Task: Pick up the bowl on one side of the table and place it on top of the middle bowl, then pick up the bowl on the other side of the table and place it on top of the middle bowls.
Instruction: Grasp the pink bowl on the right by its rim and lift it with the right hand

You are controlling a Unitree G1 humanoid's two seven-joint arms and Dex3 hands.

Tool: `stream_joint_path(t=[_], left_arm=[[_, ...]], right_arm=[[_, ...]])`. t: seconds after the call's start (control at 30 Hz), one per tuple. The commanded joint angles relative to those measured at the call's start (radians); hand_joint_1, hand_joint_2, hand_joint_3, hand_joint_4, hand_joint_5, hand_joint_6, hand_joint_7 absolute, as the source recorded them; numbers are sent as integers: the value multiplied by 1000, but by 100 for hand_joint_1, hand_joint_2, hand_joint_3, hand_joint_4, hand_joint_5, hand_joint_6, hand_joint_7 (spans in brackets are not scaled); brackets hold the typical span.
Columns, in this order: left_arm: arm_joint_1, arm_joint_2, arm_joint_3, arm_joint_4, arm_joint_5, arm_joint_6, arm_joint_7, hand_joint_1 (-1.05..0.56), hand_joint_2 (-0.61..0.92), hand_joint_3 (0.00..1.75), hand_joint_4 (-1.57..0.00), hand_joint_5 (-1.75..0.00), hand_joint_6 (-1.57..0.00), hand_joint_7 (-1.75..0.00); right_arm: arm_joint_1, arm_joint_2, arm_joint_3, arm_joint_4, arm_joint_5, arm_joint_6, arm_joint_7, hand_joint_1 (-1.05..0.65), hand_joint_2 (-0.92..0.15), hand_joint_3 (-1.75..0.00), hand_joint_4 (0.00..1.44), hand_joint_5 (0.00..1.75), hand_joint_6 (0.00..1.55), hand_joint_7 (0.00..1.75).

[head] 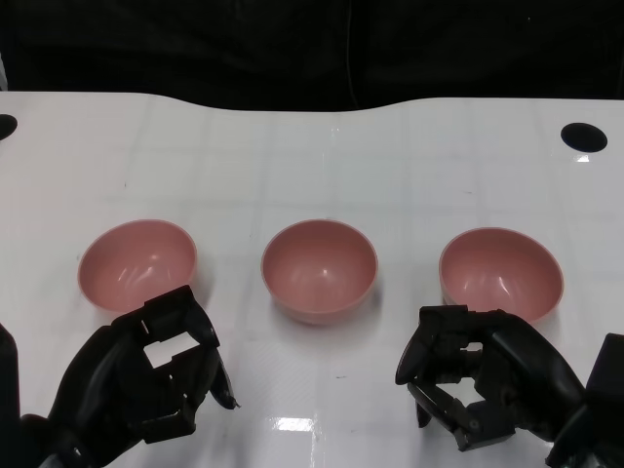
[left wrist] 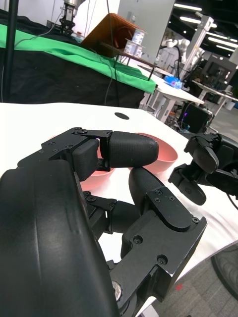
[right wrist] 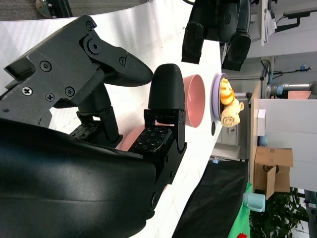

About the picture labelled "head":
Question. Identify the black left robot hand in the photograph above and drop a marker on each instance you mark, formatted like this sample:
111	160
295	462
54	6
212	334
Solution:
112	370

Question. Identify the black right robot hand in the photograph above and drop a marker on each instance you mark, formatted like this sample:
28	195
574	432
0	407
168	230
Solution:
526	361

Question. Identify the pink plastic bowl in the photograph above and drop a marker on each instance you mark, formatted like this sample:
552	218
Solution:
502	273
131	268
319	273

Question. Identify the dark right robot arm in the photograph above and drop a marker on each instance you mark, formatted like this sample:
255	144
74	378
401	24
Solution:
585	439

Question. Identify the black round table grommet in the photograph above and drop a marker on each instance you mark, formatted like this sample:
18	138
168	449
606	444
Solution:
6	128
584	137

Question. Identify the black backdrop curtain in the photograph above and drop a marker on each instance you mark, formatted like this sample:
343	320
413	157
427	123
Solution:
195	44

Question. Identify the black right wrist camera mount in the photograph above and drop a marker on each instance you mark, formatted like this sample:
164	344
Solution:
607	370

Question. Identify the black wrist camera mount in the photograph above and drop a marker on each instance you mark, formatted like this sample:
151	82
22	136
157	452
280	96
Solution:
607	370
7	370

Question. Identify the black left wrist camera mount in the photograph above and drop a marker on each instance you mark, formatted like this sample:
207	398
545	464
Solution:
7	370

